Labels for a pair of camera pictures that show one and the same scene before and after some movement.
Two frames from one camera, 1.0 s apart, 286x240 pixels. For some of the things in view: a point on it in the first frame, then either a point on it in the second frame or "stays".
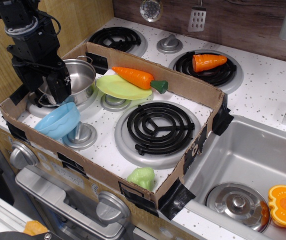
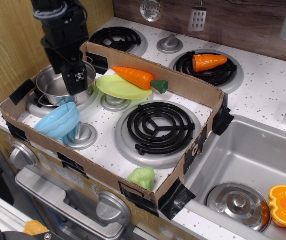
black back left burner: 119,38 stays
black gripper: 36,55 to 64,36
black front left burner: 38,94 stays
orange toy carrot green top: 140,79 stays
